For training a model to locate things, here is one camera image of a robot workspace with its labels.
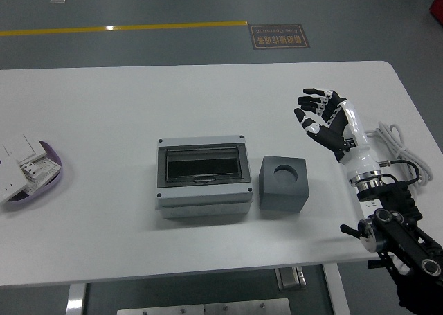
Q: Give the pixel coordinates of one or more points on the white table leg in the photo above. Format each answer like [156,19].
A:
[74,299]
[337,290]

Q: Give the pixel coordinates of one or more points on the white dotted panel piece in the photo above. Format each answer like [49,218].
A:
[46,171]

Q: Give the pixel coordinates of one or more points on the grey metal table bracket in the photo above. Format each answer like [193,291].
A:
[290,277]

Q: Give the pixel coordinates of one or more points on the white wall switch plate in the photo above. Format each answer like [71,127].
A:
[20,147]

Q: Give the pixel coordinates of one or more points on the grey metal plate with screws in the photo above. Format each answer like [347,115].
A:
[204,308]

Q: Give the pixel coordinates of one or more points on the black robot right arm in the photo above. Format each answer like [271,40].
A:
[391,194]

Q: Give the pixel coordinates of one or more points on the small white socket module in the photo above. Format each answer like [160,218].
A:
[30,169]

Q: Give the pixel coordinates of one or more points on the red object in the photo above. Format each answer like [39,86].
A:
[437,3]

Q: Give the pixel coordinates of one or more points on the white power strip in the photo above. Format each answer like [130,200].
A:
[367,209]

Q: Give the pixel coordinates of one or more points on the purple plastic tray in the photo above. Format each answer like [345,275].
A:
[53,154]

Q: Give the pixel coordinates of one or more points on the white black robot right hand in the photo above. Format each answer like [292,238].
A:
[360,155]

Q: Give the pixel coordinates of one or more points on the dark grey cube with hole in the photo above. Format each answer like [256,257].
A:
[280,200]

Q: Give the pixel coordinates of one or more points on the grey electrical enclosure box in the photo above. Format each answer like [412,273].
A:
[204,197]

